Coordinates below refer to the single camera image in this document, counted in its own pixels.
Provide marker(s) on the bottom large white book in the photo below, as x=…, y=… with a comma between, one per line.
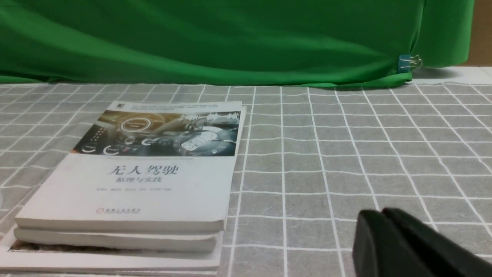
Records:
x=19, y=256

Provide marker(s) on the white self-driving book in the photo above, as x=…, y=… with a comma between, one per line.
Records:
x=144, y=167

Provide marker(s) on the middle white book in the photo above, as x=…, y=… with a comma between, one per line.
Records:
x=89, y=241

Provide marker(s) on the green backdrop cloth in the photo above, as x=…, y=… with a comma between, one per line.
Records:
x=318, y=43

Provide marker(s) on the grey checked tablecloth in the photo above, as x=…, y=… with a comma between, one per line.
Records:
x=310, y=160

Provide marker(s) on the blue binder clip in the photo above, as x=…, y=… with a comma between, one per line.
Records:
x=407, y=63

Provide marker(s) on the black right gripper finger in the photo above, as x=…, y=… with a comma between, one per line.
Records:
x=393, y=243

